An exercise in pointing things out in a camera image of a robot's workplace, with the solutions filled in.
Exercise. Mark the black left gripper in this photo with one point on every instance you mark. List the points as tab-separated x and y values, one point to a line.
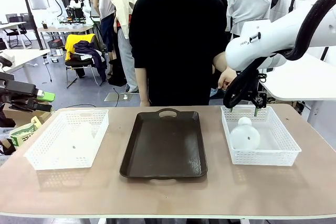
18	90

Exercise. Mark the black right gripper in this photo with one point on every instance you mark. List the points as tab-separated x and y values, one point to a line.
258	95

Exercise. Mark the translucent conical flask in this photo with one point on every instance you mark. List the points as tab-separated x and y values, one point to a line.
245	137
85	129

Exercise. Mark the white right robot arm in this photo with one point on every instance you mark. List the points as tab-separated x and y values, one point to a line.
275	32

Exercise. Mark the person left forearm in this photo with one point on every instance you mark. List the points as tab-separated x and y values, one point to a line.
220	61

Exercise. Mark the person right forearm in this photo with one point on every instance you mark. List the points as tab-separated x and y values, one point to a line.
141	85

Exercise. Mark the person left hand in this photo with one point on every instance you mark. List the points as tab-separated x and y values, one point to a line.
227	77

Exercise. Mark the person right hand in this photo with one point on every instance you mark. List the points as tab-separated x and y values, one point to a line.
145	103

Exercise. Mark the brown cardboard box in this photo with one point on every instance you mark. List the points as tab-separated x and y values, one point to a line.
18	115

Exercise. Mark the green white paper package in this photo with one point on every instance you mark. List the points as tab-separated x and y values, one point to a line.
25	133

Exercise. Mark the white perforated plastic basket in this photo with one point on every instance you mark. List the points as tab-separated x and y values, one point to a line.
65	140
275	153

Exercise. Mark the white desk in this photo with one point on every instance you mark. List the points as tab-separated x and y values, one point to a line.
23	57

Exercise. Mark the black metal chair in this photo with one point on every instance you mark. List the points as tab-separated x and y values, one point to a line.
78	64

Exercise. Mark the red black crate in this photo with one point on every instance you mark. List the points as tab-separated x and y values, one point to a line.
54	43

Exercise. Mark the white side table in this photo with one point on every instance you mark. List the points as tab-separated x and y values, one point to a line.
302	82

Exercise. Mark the yellow garment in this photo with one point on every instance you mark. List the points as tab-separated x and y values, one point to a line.
71	43

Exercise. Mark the dark navy clothes pile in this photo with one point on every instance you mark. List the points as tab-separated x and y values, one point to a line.
92	51

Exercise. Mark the metal floor plate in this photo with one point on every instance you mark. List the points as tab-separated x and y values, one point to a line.
115	97

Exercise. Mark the black office chair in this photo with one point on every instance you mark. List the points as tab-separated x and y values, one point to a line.
17	31

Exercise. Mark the background wooden work table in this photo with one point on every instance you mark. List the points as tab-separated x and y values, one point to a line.
65	28

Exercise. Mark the dark brown serving tray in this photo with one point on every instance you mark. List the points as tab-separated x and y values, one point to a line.
162	145

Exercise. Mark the person torso black shirt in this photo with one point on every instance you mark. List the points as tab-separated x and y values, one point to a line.
178	45

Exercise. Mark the mannequin with white shirt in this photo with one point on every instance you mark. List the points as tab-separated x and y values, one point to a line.
249	1

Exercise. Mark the mannequin with white tank top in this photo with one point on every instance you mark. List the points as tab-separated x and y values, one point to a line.
105	3

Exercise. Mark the mannequin with cream shirt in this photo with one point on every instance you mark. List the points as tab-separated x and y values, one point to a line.
123	3

